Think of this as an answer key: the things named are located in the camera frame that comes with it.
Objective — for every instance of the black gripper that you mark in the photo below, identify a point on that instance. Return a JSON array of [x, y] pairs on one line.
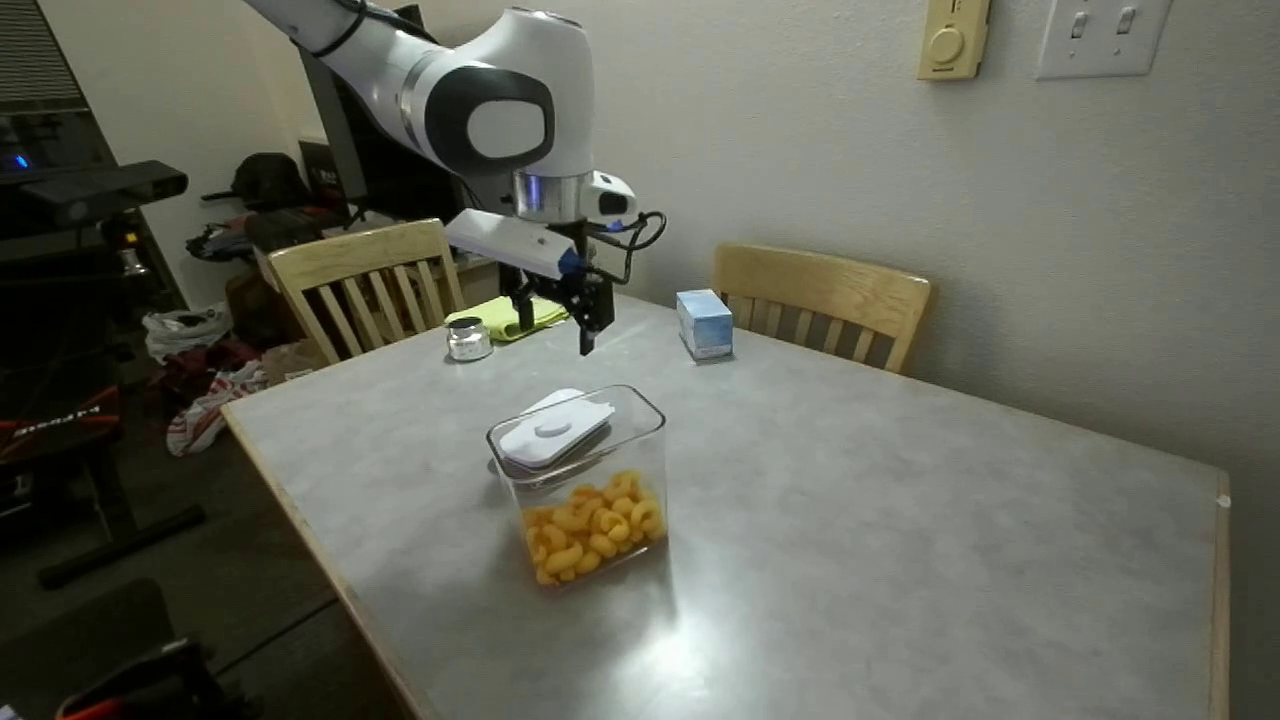
[[581, 295]]

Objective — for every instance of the white container lid with button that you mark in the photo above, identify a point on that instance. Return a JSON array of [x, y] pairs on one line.
[[544, 428]]

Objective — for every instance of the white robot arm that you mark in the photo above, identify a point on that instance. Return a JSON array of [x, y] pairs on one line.
[[504, 106]]

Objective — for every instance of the clear plastic storage container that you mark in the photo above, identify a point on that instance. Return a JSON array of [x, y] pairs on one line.
[[586, 480]]

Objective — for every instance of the green cloth napkin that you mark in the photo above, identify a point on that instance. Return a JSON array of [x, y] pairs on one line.
[[502, 323]]

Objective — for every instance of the shiny metal round tin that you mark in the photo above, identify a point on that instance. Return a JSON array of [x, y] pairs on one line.
[[464, 341]]

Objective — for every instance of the light blue tea box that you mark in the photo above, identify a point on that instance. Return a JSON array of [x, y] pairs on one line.
[[704, 327]]

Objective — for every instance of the wooden chair at table end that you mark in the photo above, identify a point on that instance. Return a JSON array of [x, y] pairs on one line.
[[366, 291]]

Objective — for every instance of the yellow cereal puffs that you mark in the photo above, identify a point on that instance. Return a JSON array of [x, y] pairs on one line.
[[594, 531]]

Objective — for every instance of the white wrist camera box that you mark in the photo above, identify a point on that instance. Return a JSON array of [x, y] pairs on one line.
[[513, 241]]

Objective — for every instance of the wooden chair by wall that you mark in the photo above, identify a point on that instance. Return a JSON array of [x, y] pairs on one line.
[[825, 300]]

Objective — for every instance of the beige wall thermostat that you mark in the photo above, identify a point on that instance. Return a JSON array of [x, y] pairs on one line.
[[955, 39]]

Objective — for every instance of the white light switch plate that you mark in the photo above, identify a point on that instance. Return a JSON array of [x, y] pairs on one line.
[[1103, 39]]

